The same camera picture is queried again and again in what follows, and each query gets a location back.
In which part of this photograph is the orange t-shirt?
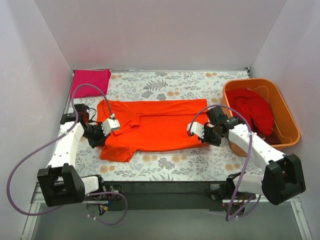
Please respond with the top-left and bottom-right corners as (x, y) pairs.
(97, 98), (208, 162)

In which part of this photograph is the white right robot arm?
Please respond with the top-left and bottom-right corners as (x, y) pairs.
(199, 106), (306, 206)

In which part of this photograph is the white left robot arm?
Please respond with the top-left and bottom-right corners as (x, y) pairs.
(37, 104), (120, 207)

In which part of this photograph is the floral patterned tablecloth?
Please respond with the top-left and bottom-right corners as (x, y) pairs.
(75, 70), (262, 181)

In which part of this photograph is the red t-shirt in basket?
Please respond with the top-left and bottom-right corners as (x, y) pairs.
(226, 89), (281, 145)

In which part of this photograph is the folded magenta t-shirt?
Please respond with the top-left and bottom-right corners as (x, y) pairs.
(69, 69), (111, 99)

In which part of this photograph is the orange plastic basket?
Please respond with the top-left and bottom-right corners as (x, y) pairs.
(221, 78), (301, 151)

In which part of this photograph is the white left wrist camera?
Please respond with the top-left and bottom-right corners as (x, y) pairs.
(101, 118), (121, 136)

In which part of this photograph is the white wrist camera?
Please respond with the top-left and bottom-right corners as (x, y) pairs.
(101, 118), (121, 136)
(187, 121), (205, 139)

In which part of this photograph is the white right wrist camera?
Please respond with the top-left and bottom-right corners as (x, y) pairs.
(187, 121), (205, 139)

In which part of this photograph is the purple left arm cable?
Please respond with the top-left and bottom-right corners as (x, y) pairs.
(6, 83), (128, 226)

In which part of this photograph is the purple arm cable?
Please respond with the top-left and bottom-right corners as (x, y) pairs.
(187, 104), (262, 222)
(6, 83), (128, 226)

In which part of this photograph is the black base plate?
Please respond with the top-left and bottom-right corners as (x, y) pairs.
(76, 180), (257, 212)

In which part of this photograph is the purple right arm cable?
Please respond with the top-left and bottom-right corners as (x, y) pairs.
(187, 104), (262, 222)

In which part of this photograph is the aluminium frame rail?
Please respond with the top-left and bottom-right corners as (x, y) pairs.
(22, 182), (312, 240)

